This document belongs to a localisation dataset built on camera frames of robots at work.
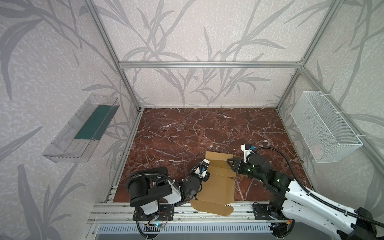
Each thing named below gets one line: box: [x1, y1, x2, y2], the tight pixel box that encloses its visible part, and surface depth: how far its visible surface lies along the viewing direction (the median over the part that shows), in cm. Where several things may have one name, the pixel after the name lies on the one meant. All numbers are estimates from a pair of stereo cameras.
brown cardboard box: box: [190, 151, 239, 216], surface depth 79 cm
